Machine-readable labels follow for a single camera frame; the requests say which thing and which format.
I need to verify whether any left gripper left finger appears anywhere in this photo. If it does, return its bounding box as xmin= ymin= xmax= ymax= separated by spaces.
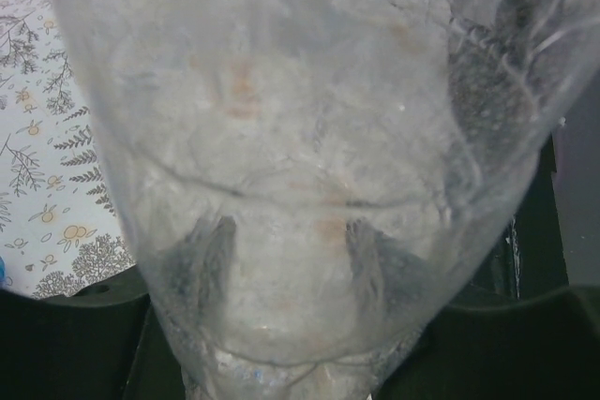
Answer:
xmin=1 ymin=277 xmax=185 ymax=399

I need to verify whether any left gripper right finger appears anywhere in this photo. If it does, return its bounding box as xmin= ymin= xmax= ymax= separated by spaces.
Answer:
xmin=376 ymin=287 xmax=599 ymax=399

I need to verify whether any clear bottle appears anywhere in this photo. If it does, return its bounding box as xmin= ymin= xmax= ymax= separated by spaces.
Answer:
xmin=52 ymin=0 xmax=599 ymax=399

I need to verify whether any floral table mat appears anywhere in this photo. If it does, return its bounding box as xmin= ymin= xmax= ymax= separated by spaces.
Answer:
xmin=1 ymin=0 xmax=133 ymax=299

